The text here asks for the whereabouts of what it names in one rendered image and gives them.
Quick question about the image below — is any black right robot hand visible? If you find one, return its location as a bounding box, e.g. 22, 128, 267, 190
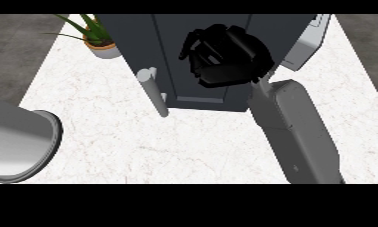
177, 23, 276, 89

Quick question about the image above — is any dark grey cabinet door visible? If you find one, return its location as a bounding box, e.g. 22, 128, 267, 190
96, 13, 316, 113

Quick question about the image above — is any green potted plant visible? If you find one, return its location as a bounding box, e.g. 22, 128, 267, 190
43, 13, 123, 60

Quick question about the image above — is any grey cylindrical door handle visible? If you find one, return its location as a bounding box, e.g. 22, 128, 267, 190
136, 66, 171, 119

